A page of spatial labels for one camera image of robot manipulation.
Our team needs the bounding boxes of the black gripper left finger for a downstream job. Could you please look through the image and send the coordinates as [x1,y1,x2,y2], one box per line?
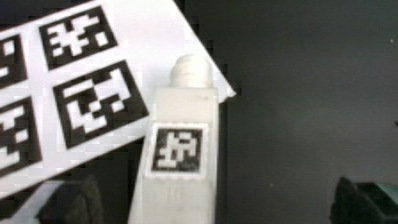
[11,176,105,224]

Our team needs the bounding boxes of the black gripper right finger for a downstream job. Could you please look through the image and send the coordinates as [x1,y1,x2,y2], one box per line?
[329,177,398,224]

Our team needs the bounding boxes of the white table leg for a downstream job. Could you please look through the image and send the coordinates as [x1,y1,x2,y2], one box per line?
[128,55,219,224]

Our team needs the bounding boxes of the paper sheet with markers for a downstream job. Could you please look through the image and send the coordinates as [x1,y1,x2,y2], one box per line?
[0,0,238,201]

